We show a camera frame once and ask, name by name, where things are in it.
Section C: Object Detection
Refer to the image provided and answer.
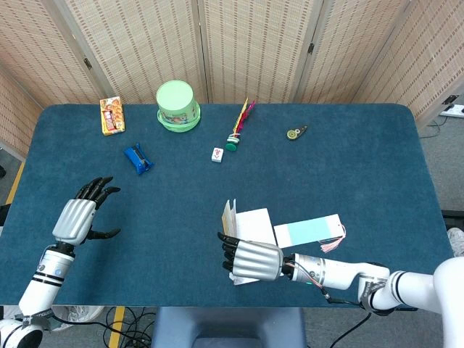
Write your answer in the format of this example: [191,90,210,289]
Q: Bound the white power strip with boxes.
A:
[439,104,464,117]

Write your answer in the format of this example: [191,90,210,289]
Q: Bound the black floor cables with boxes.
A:
[103,307,157,348]

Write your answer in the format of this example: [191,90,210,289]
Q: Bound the green plastic bucket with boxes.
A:
[155,80,202,133]

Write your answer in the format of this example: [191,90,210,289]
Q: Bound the woven folding screen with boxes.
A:
[0,0,464,159]

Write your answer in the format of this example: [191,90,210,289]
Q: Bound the blue table cloth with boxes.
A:
[0,103,456,309]

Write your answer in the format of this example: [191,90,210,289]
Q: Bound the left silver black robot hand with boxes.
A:
[52,176,122,247]

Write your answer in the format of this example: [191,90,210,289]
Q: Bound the light blue bookmark with tassel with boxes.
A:
[273,213,347,253]

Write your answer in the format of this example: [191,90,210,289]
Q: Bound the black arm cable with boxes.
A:
[320,286,374,348]

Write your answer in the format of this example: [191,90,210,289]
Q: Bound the orange snack box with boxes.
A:
[99,96,126,137]

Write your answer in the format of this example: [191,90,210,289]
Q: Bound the yellow white notebook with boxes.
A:
[220,198,280,286]

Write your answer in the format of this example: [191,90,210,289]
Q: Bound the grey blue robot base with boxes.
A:
[151,307,307,348]

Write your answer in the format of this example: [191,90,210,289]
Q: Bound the colourful feather shuttlecock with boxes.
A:
[224,96,257,152]

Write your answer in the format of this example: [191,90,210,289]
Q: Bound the white sneaker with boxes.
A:
[447,227,464,260]

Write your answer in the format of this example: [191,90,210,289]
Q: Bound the green black correction tape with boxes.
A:
[286,125,309,141]

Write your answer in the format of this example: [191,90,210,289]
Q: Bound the clear plastic bag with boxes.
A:
[50,305,105,332]

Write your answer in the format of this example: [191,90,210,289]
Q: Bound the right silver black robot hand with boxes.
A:
[217,231,286,282]

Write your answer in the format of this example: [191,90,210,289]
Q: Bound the blue stapler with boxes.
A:
[123,142,154,176]

